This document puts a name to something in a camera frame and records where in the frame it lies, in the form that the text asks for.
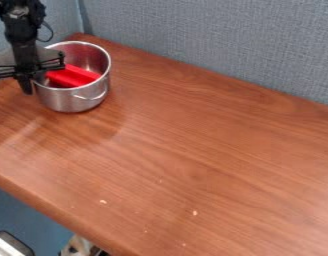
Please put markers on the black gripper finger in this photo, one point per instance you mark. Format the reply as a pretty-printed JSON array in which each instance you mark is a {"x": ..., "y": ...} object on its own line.
[{"x": 26, "y": 84}]

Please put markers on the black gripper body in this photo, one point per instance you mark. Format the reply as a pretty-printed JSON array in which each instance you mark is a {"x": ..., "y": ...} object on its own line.
[{"x": 26, "y": 59}]

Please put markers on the red plastic block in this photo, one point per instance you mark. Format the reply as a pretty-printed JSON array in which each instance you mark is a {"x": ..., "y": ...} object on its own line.
[{"x": 72, "y": 76}]

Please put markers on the metal pot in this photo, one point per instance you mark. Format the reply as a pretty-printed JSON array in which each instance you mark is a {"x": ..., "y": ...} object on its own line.
[{"x": 78, "y": 88}]

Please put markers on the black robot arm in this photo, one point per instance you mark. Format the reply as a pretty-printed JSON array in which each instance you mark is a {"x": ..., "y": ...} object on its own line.
[{"x": 23, "y": 17}]

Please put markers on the grey device below table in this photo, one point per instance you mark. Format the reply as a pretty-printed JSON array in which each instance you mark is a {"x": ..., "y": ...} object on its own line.
[{"x": 12, "y": 246}]

